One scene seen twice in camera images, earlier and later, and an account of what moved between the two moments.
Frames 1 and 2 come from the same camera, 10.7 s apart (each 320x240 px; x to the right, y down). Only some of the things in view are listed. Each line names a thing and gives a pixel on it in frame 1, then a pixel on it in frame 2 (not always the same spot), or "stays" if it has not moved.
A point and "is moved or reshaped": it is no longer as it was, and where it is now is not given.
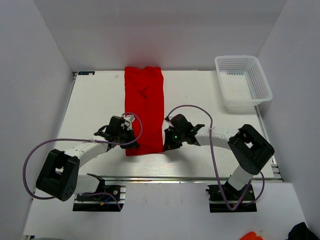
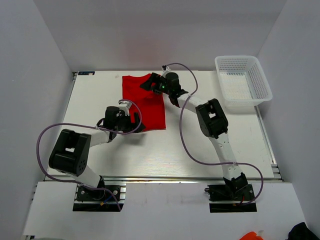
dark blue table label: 86,73 stays
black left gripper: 131,132 → 132,126
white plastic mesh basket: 242,80 stays
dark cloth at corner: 301,231 stays
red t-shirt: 144,96 is moved or reshaped
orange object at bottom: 251,235 stays
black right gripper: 169,145 → 155,78
